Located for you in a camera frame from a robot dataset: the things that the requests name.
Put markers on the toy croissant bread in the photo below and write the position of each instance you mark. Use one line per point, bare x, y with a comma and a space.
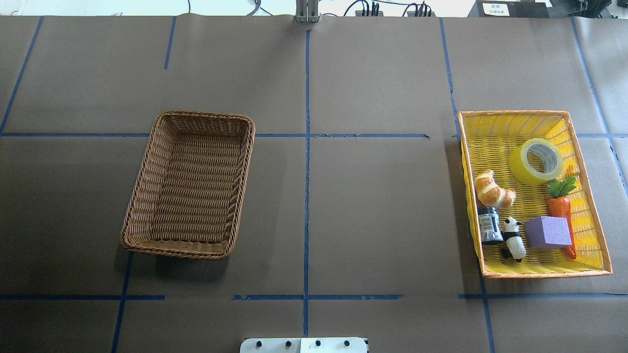
489, 193

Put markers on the small black jar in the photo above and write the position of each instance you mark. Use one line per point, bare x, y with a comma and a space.
488, 221

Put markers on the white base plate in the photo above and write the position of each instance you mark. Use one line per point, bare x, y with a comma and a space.
305, 345

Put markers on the toy carrot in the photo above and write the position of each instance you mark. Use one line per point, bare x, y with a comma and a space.
559, 205

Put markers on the purple foam block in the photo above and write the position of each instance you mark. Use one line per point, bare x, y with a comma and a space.
548, 233

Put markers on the panda figurine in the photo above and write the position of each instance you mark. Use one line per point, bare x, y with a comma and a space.
513, 246

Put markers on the yellow plastic basket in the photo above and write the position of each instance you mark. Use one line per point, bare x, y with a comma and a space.
487, 139

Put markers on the aluminium frame post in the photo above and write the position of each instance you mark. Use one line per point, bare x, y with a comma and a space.
307, 11

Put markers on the black box with label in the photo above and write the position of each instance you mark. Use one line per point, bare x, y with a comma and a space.
508, 9

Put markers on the yellow tape roll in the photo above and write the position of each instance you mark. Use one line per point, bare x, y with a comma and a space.
546, 152

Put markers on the brown wicker basket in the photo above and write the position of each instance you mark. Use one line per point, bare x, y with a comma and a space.
188, 196

